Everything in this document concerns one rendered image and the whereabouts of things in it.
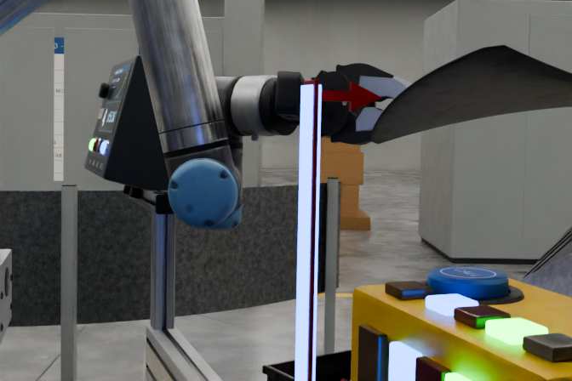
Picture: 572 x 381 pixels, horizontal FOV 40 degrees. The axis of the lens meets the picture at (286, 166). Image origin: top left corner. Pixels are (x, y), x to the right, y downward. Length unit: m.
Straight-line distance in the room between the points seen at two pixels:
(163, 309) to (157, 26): 0.46
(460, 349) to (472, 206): 6.58
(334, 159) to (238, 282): 6.24
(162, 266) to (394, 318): 0.79
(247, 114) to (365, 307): 0.57
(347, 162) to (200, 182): 7.98
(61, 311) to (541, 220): 5.26
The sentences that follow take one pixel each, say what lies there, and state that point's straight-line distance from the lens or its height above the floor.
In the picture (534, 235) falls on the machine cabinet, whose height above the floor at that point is 0.26.
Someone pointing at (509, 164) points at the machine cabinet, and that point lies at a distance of 6.97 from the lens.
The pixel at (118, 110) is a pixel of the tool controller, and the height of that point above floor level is 1.17.
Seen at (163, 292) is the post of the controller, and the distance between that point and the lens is 1.16.
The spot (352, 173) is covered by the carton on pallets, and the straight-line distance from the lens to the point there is 8.82.
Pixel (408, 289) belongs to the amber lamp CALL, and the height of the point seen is 1.08.
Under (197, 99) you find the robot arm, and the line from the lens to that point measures 0.86.
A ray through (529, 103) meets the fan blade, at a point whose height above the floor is 1.18.
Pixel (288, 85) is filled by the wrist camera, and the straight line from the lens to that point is 0.83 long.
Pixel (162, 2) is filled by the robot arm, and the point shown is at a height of 1.28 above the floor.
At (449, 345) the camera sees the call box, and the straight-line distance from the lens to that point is 0.34.
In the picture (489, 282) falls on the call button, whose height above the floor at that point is 1.08.
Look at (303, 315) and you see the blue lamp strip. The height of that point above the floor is 1.00.
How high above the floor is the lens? 1.16
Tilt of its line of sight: 3 degrees down
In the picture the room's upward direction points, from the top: 1 degrees clockwise
